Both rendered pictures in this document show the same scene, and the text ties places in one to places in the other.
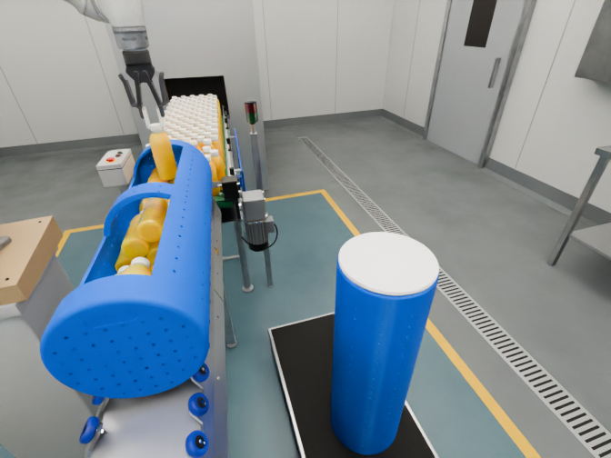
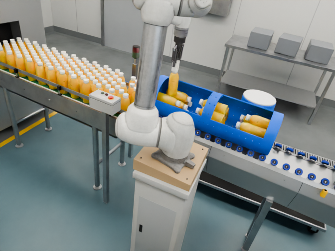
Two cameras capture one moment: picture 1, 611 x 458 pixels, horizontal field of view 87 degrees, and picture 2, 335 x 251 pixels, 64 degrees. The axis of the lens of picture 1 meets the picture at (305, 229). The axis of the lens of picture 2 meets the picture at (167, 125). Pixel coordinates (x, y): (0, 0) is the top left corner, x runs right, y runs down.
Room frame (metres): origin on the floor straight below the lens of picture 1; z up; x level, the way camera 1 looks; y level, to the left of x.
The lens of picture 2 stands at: (0.12, 1.91, 2.00)
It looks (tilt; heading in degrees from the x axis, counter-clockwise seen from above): 34 degrees down; 305
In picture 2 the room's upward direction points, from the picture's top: 8 degrees clockwise
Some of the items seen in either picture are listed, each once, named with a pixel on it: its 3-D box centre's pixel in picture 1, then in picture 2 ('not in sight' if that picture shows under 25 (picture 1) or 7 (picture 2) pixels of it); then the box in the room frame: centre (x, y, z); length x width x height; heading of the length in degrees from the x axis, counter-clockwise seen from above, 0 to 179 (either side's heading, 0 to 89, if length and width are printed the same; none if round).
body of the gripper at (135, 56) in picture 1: (139, 66); (179, 43); (1.12, 0.50, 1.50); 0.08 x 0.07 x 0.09; 103
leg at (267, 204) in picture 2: not in sight; (255, 226); (0.25, 0.38, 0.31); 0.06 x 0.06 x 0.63; 12
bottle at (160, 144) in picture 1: (163, 154); (173, 82); (1.12, 0.50, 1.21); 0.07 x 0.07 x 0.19
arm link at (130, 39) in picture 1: (132, 38); (180, 31); (1.12, 0.50, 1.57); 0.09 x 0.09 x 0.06
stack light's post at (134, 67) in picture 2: (263, 220); (132, 115); (1.74, 0.26, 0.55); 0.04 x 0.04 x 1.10; 12
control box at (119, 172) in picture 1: (117, 166); (104, 102); (1.42, 0.86, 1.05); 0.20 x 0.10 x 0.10; 12
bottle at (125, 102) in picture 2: not in sight; (125, 106); (1.37, 0.72, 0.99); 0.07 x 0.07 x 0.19
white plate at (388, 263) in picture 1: (386, 260); (259, 97); (0.72, -0.23, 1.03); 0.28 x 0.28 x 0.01
